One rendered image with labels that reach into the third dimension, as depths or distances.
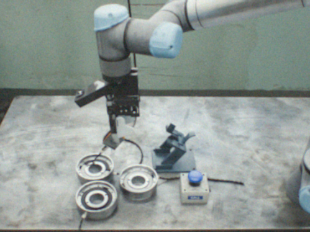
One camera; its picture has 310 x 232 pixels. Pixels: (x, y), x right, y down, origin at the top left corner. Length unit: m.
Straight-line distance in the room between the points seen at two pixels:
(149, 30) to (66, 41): 1.84
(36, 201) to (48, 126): 0.33
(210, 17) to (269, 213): 0.53
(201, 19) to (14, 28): 1.93
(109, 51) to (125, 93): 0.13
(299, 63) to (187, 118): 1.65
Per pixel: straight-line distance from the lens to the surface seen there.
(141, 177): 1.06
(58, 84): 2.80
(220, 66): 2.70
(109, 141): 1.03
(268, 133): 1.31
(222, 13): 0.86
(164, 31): 0.79
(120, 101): 0.92
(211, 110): 1.37
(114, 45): 0.84
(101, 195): 1.02
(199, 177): 1.00
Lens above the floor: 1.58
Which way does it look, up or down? 37 degrees down
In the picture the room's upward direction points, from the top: 2 degrees clockwise
